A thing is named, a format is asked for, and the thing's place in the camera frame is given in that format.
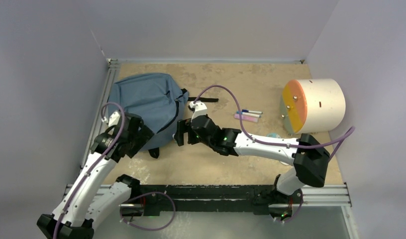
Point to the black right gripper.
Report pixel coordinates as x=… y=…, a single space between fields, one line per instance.
x=183 y=126

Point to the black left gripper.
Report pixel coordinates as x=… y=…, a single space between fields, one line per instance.
x=144 y=134

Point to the blue student backpack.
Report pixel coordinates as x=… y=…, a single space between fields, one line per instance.
x=158 y=100

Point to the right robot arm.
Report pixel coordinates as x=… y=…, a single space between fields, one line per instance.
x=307 y=158

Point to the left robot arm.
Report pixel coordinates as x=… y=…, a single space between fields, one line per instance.
x=82 y=211

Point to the blister pack with scissors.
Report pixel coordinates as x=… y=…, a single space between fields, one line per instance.
x=273 y=135

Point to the light blue white marker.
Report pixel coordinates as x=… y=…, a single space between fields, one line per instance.
x=249 y=114

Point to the blue capped white marker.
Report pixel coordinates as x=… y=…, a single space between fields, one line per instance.
x=252 y=112

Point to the cream cylinder with orange face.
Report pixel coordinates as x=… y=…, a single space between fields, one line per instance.
x=312 y=105

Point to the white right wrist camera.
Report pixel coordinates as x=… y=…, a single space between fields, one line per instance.
x=198 y=108

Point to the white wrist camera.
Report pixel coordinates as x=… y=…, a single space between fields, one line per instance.
x=198 y=108
x=113 y=119

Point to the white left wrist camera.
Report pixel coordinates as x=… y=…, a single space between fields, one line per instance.
x=113 y=119

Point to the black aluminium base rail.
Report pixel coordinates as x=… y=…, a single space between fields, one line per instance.
x=256 y=199

